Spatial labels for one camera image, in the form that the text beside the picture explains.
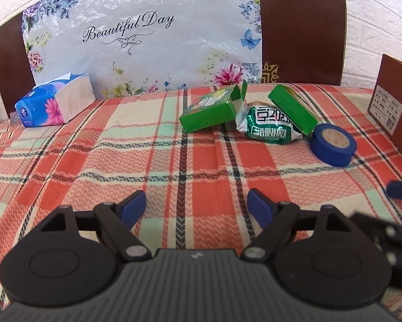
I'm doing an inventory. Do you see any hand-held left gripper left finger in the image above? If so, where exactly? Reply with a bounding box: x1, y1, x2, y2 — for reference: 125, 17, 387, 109
40, 190, 152, 261

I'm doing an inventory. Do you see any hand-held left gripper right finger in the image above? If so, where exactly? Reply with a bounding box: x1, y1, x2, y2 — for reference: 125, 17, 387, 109
243, 189, 353, 261

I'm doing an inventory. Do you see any plaid blanket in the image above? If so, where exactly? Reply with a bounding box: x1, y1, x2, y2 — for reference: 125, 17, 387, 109
0, 83, 402, 322

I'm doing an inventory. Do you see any blue tape roll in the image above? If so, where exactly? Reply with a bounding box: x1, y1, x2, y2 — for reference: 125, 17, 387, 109
309, 123, 358, 167

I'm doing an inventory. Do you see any green white snack packet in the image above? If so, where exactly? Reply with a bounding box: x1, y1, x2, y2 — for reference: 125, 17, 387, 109
235, 101, 304, 146

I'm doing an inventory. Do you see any brown cardboard box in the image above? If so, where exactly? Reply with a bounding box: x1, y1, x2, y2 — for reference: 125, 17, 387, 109
368, 54, 402, 169

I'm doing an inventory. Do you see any closed green carton box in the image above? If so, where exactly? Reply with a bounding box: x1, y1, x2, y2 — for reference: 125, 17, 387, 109
267, 85, 317, 137

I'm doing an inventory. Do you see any open green carton box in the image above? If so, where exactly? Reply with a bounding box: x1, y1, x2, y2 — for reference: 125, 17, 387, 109
179, 80, 249, 133

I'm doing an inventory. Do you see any blue tissue pack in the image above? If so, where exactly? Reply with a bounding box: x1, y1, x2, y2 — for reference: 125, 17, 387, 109
15, 73, 97, 128

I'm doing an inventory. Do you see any floral plastic bag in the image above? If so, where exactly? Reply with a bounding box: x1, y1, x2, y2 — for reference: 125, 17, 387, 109
21, 0, 264, 100

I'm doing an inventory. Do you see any brown wooden headboard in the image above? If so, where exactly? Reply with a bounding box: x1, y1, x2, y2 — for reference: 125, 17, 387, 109
0, 0, 348, 119

